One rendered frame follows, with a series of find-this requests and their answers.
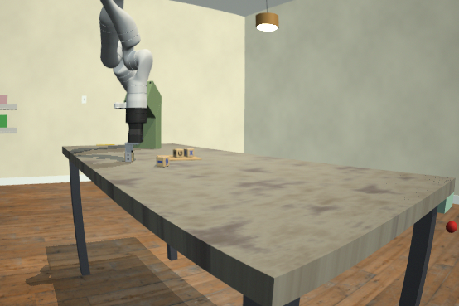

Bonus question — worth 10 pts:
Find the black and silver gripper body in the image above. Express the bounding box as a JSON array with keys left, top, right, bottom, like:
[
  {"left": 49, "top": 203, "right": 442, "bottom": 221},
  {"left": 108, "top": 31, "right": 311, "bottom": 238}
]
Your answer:
[{"left": 114, "top": 93, "right": 147, "bottom": 143}]

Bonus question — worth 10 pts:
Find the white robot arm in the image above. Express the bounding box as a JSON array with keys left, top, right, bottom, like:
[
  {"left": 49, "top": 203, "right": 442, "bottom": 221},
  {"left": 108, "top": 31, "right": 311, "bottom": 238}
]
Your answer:
[{"left": 99, "top": 0, "right": 153, "bottom": 94}]

